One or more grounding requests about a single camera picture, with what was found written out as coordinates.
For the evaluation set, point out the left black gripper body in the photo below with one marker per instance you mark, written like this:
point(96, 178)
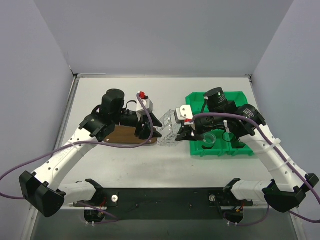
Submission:
point(141, 127)

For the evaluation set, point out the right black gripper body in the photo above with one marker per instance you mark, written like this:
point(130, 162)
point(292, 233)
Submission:
point(191, 131)

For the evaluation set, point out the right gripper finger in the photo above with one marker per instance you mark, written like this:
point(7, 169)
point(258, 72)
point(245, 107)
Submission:
point(181, 134)
point(191, 135)

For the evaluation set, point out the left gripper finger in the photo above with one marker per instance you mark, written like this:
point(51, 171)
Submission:
point(155, 123)
point(142, 129)

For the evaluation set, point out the clear acrylic organizer box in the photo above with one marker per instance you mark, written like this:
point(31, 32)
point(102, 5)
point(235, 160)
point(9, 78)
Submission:
point(169, 130)

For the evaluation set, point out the clear plastic cup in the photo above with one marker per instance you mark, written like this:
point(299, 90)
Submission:
point(209, 140)

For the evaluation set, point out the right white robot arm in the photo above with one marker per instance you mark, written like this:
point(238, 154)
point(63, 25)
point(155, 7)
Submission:
point(289, 184)

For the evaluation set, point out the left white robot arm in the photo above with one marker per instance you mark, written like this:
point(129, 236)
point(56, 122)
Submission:
point(43, 187)

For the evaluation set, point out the brown oval wooden tray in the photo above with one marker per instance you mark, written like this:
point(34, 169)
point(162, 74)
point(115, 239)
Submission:
point(123, 136)

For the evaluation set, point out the green plastic divided bin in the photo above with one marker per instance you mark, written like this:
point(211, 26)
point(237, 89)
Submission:
point(226, 143)

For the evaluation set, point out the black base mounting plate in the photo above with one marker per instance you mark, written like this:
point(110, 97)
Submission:
point(110, 204)

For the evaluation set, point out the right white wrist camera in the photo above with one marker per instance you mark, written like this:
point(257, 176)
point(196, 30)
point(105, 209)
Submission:
point(183, 115)

